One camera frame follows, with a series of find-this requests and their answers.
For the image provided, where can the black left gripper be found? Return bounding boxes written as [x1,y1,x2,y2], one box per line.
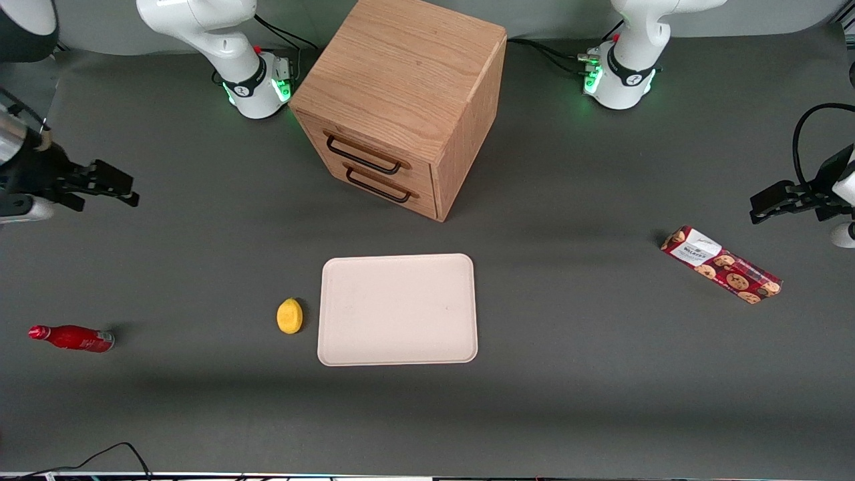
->
[749,144,855,224]

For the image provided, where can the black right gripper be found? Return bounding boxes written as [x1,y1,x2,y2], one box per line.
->
[0,144,140,212]

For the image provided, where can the black metal drawer handle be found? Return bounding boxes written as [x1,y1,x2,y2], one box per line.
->
[345,167,413,204]
[325,132,403,176]

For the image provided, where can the wooden drawer cabinet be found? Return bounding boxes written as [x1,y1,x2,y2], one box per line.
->
[289,0,507,222]

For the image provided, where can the red cookie box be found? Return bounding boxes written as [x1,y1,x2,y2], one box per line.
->
[661,226,783,305]

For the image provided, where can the red bottle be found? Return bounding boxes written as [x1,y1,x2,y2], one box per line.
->
[28,325,116,353]

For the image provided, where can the yellow lemon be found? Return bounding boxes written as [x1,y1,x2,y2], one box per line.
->
[277,298,304,335]

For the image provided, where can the beige plastic tray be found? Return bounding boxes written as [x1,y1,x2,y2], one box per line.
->
[317,253,479,367]

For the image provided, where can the black looped gripper cable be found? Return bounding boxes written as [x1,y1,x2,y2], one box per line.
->
[792,103,855,191]

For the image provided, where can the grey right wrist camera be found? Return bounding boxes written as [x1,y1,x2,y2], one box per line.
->
[0,195,55,225]

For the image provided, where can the black right arm base cable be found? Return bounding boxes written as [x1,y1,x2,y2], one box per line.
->
[254,13,320,51]

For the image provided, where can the black cable at table edge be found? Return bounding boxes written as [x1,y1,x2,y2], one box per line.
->
[0,442,153,480]

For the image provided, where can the black left arm base cables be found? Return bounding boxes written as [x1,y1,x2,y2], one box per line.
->
[506,20,625,75]

